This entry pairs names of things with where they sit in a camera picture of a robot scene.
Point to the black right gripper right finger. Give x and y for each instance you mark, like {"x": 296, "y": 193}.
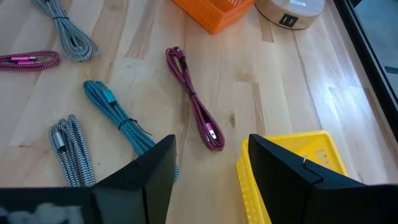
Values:
{"x": 286, "y": 186}

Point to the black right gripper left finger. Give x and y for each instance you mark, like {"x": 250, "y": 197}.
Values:
{"x": 146, "y": 186}

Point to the round beige USB hub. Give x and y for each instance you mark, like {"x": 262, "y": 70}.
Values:
{"x": 289, "y": 9}

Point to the yellow plastic basket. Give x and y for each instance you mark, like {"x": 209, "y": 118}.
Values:
{"x": 248, "y": 193}

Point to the orange-red plastic basket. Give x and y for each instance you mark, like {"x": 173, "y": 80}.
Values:
{"x": 211, "y": 14}

